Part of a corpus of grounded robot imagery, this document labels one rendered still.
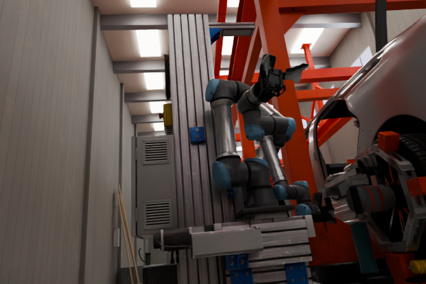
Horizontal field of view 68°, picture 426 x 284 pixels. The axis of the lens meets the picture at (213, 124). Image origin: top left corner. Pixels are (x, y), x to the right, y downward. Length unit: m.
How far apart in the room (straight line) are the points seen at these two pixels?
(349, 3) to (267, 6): 0.75
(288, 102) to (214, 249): 1.54
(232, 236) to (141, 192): 0.51
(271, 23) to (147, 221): 1.99
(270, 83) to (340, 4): 2.21
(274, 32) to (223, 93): 1.40
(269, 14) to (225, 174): 1.86
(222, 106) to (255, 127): 0.34
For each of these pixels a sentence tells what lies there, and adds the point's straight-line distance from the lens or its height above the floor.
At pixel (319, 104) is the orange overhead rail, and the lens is 9.09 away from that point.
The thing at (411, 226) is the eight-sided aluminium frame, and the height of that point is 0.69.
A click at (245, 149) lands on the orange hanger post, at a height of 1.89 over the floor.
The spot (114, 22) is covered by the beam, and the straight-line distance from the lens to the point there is 8.81.
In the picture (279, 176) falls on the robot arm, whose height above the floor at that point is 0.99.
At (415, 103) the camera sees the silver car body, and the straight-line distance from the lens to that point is 2.00.
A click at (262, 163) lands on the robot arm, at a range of 1.47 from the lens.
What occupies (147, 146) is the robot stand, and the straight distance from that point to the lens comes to 1.59.
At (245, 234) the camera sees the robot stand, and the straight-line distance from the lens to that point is 1.27.
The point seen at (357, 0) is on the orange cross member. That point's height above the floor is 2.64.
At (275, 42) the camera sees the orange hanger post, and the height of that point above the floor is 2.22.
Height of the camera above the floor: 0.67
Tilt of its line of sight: 22 degrees up
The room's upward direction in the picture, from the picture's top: 6 degrees counter-clockwise
